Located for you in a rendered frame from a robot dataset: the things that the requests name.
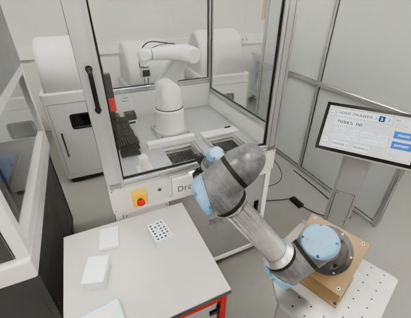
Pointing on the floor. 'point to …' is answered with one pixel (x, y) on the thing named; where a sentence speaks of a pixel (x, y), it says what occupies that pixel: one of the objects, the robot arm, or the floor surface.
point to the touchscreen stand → (345, 190)
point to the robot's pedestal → (321, 300)
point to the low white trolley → (148, 270)
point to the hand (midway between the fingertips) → (197, 176)
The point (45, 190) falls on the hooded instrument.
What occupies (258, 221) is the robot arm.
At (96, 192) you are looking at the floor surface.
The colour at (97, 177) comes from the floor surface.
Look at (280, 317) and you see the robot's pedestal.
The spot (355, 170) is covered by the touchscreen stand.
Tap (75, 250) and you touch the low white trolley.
